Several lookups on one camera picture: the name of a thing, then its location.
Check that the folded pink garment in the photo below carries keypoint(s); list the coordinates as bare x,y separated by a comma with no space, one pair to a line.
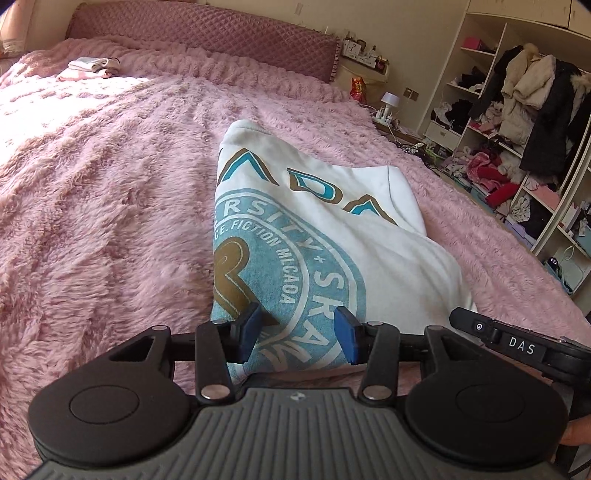
85,74

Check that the red cloth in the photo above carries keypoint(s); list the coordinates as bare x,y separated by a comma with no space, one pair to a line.
502,194

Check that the white table lamp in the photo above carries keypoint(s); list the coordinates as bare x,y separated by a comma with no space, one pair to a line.
390,100

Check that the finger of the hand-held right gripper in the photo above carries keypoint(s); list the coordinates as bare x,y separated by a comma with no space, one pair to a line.
475,326

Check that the white power strip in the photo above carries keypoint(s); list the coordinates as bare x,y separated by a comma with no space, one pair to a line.
385,121

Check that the beige puffer coat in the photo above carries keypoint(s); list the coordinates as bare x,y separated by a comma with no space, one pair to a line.
526,92

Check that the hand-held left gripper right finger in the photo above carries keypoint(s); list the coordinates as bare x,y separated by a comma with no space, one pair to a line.
347,336

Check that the person's right hand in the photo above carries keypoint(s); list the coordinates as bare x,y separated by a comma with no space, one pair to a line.
577,433

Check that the black fur-hood coat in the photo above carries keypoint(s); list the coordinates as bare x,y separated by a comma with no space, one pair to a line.
556,124

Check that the pink quilted headboard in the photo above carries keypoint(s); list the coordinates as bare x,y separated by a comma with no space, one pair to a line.
207,34

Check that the white printed sweatshirt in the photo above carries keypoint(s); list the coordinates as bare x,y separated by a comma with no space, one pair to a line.
323,240

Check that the pink storage box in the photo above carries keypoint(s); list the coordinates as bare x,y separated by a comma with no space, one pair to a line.
472,44

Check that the dark hanging jacket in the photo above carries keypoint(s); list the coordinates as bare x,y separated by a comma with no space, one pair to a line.
496,78

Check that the red snack bag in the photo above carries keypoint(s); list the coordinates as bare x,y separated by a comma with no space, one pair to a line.
358,90

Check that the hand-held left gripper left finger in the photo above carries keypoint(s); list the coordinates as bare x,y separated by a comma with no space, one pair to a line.
249,333

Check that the pink fluffy blanket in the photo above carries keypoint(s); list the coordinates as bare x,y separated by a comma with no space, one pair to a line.
115,184

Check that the cream bedside shelf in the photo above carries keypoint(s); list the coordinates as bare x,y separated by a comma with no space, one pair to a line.
364,64

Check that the folded white grey garment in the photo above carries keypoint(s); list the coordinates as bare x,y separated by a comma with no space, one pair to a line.
94,62

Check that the white open wardrobe shelf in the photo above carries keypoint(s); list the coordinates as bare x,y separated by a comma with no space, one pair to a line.
531,138

